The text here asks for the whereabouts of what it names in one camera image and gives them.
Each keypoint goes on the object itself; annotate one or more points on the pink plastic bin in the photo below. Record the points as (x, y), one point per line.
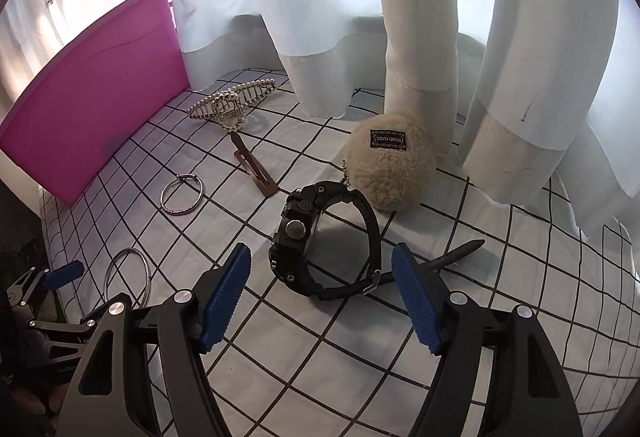
(100, 92)

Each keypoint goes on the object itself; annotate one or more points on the pearl hair claw clip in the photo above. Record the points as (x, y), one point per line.
(220, 104)

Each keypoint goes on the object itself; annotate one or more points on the white black checked sheet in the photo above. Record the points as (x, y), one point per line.
(500, 317)

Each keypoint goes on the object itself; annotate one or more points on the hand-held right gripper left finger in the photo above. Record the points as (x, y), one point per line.
(225, 297)

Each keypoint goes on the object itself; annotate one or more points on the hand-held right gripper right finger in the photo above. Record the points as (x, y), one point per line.
(415, 297)

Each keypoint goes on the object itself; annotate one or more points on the black wrist watch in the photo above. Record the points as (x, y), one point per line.
(295, 229)

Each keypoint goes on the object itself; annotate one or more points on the thin silver bangle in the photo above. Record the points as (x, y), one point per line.
(127, 249)

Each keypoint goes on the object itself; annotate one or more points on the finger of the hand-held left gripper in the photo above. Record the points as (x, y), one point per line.
(65, 323)
(65, 273)

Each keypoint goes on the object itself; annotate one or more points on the brown flat hair clip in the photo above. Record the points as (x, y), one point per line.
(260, 177)

